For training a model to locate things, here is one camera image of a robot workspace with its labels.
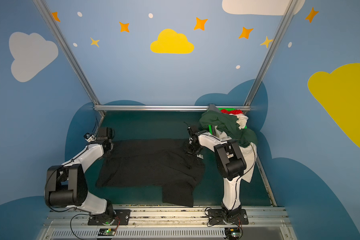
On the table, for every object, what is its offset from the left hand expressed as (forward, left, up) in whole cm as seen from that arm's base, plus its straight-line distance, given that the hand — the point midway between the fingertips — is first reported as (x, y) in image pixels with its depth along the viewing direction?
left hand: (105, 146), depth 90 cm
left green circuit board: (-42, -12, -10) cm, 45 cm away
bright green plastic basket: (+17, -67, 0) cm, 70 cm away
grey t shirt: (+36, -71, +2) cm, 79 cm away
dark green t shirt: (+20, -81, 0) cm, 83 cm away
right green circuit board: (-42, -73, -10) cm, 85 cm away
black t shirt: (-6, -40, -10) cm, 41 cm away
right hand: (+2, -52, -8) cm, 52 cm away
